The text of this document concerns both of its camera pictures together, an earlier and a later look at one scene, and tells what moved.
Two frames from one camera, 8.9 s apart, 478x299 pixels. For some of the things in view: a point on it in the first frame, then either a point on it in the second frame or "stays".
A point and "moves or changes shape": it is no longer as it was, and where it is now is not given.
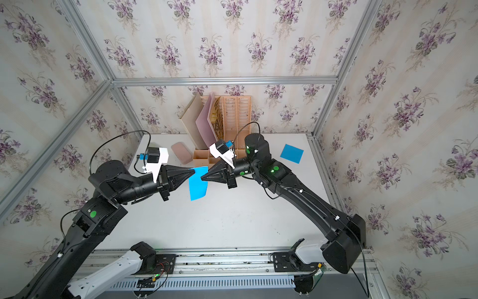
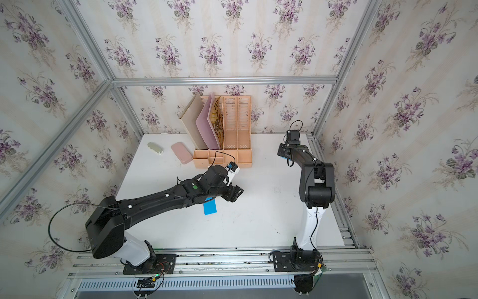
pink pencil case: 182,152 stays
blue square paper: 197,187 moves or changes shape
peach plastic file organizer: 237,124 stays
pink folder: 203,124 stays
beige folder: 188,120 stays
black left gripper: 169,178 to 233,193
